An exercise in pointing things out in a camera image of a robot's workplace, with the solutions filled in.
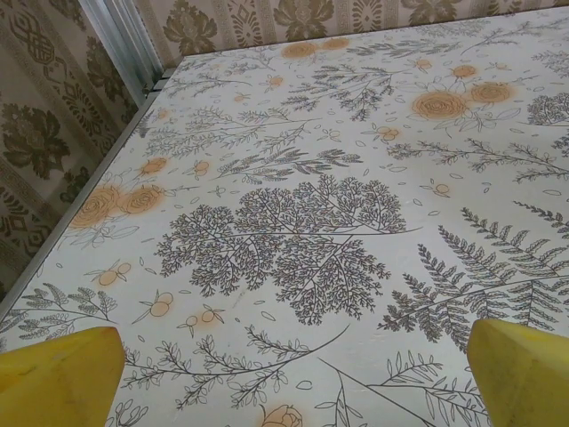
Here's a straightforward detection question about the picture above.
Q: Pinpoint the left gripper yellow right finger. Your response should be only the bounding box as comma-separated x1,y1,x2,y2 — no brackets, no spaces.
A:
467,318,569,427

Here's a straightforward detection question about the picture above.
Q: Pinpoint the aluminium frame post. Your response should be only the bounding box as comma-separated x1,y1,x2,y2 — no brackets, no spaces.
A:
78,0,166,93

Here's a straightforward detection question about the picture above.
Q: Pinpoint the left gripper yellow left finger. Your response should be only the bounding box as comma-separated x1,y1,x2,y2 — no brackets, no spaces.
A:
0,326,127,427

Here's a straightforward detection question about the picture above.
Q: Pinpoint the aluminium table edge rail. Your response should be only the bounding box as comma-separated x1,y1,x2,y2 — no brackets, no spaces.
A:
0,79,181,315

